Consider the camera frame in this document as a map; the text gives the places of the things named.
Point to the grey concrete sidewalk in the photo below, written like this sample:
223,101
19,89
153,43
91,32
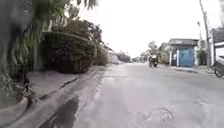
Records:
50,83

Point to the utility pole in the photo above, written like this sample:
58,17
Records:
206,33

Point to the dark building with fence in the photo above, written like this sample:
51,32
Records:
218,43

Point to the row of bushes and trees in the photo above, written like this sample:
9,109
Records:
40,36

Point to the person on motorcycle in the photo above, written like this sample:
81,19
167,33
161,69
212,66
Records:
153,60

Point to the parked motorcycle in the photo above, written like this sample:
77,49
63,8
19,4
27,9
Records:
219,66

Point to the grey asphalt road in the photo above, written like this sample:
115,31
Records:
150,96

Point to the dark green hedge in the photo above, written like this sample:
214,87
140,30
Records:
68,53

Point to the small blue building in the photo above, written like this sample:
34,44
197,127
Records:
182,52

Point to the concrete kerb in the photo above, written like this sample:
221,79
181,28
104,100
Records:
63,100

